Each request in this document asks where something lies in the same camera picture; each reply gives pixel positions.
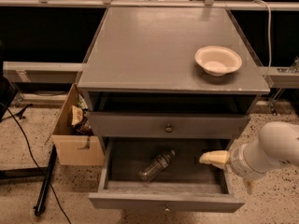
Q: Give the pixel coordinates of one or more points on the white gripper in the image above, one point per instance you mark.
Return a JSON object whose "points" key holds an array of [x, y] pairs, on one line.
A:
{"points": [[237, 162]]}

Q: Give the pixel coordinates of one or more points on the clear plastic water bottle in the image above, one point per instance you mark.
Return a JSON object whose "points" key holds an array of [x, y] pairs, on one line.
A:
{"points": [[160, 163]]}

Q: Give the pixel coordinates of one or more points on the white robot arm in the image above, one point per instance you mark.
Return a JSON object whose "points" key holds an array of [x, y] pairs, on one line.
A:
{"points": [[276, 147]]}

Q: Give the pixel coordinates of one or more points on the open grey middle drawer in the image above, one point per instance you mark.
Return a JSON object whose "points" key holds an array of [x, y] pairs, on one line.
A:
{"points": [[185, 185]]}

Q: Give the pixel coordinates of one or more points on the round brass drawer knob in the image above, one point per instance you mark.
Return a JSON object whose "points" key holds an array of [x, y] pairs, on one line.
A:
{"points": [[168, 128]]}

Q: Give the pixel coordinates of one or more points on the closed grey upper drawer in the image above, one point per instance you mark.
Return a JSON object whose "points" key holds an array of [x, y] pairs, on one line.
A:
{"points": [[152, 125]]}

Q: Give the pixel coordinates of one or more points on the grey wooden drawer cabinet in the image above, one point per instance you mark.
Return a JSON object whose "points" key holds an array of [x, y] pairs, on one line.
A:
{"points": [[143, 62]]}

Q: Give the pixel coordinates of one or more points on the white paper bowl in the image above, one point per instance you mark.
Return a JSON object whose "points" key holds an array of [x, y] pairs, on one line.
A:
{"points": [[218, 61]]}

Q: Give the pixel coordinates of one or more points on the snack bag in box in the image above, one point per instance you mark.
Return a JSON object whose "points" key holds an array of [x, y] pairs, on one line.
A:
{"points": [[79, 120]]}

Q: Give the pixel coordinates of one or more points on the brown cardboard box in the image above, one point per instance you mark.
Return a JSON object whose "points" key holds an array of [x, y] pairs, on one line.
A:
{"points": [[73, 148]]}

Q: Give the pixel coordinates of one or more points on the black metal floor bar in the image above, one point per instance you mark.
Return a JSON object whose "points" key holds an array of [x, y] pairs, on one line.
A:
{"points": [[41, 201]]}

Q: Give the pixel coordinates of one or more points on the grey metal rail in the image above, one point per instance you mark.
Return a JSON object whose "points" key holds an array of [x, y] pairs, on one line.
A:
{"points": [[30, 72]]}

